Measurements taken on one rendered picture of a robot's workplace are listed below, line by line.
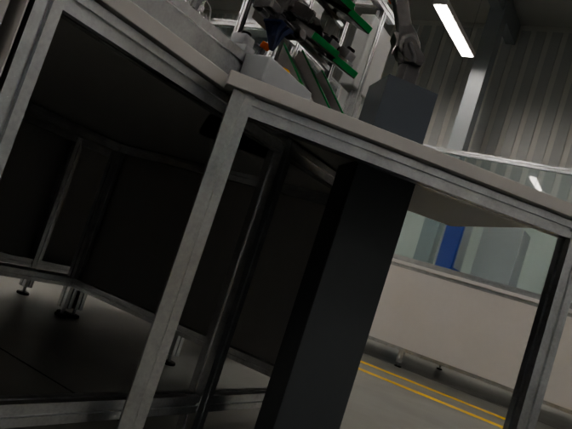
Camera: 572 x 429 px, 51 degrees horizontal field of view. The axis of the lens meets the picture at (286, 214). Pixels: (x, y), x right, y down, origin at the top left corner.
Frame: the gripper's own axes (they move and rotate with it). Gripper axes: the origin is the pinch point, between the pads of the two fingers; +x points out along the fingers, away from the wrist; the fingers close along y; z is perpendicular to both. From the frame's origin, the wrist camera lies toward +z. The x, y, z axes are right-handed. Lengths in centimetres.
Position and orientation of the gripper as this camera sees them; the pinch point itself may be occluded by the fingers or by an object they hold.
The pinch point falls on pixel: (275, 37)
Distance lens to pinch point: 165.4
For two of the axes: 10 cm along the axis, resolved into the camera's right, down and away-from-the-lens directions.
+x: -2.9, 9.5, -0.9
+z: 8.3, 2.1, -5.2
